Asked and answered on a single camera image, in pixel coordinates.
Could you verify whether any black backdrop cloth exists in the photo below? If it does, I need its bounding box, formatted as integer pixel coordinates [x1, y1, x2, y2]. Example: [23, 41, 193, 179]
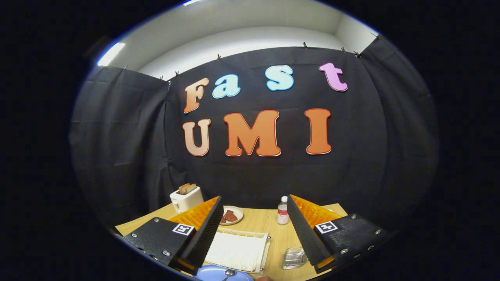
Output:
[70, 34, 440, 235]

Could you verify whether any clear bottle with red label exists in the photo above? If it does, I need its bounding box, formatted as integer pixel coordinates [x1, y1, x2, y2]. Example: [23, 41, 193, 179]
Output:
[277, 196, 290, 225]

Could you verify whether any white wire dish rack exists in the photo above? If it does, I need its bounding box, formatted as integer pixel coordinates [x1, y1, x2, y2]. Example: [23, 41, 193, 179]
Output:
[204, 228, 271, 274]

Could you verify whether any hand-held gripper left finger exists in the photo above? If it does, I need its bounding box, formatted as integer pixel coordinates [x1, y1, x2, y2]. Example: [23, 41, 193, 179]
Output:
[123, 196, 225, 276]

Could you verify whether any metal wire basket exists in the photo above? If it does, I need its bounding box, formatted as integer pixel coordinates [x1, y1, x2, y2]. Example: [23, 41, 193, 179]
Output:
[281, 247, 309, 270]

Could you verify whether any blue plate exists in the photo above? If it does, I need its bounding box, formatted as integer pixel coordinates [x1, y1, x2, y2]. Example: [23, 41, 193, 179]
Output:
[194, 265, 254, 281]

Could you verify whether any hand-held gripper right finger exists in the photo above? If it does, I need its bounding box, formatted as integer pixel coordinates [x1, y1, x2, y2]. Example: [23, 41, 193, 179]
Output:
[286, 194, 391, 274]

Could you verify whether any beige oval plate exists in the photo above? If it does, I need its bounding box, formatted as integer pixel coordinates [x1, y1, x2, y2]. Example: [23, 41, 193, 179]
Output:
[219, 205, 244, 226]

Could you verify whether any white toaster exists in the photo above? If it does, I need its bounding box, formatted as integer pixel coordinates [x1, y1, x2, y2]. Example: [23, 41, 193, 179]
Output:
[170, 186, 204, 214]

